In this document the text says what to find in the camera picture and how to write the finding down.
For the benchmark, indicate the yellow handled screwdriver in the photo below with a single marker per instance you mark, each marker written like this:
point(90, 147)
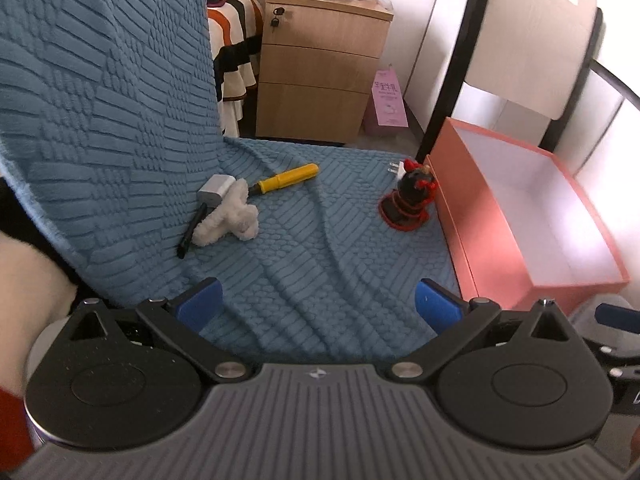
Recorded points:
point(284, 179)

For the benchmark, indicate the pink cardboard box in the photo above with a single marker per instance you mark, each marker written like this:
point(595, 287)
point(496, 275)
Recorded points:
point(518, 226)

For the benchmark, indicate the black utility knife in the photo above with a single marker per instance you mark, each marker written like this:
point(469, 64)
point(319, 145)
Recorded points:
point(185, 241)

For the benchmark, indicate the beige chair backrest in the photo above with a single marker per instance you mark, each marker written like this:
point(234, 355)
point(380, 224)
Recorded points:
point(530, 52)

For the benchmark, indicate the pink paper bag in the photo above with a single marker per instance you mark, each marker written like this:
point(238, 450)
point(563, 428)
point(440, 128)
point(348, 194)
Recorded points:
point(385, 112)

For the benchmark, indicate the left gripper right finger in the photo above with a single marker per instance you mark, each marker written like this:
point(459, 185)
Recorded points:
point(460, 327)

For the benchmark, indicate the white fluffy hair claw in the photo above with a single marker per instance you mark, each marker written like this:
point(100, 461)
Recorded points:
point(233, 216)

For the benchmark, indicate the white power plug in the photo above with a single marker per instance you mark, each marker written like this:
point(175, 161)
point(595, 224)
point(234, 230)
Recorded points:
point(397, 169)

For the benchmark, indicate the wooden drawer cabinet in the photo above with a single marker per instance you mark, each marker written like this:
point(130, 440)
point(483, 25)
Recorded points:
point(317, 68)

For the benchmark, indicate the blue textured sofa cover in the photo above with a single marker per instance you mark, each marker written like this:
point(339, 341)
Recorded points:
point(109, 125)

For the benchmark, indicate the striped bed cover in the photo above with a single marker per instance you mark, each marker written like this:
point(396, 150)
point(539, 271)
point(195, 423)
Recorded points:
point(235, 33)

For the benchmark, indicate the black keys in lock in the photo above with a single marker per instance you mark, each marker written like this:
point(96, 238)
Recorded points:
point(277, 13)

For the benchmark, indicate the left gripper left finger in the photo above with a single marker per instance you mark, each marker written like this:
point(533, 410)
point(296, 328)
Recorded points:
point(177, 323)

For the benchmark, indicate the red black figurine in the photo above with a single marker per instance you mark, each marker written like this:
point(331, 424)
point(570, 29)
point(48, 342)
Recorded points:
point(405, 208)

